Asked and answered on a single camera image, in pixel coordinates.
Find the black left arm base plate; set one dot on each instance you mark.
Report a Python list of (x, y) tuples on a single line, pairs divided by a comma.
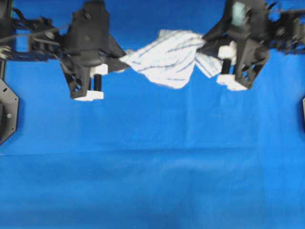
[(9, 104)]

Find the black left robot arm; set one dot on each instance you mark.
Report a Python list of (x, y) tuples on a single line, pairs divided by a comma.
[(24, 40)]

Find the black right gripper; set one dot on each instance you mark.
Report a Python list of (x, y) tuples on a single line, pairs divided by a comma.
[(238, 39)]

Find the blue striped white towel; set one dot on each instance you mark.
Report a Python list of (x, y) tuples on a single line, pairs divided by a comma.
[(171, 58)]

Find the blue table cloth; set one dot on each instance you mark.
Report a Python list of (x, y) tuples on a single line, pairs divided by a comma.
[(150, 157)]

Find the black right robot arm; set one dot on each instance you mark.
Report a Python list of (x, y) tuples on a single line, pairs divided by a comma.
[(287, 34)]

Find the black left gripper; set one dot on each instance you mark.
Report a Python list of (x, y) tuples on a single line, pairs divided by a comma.
[(83, 70)]

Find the black frame post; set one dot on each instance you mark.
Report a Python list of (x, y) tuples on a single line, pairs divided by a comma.
[(5, 9)]

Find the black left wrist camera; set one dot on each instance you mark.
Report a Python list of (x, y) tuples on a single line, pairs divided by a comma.
[(88, 35)]

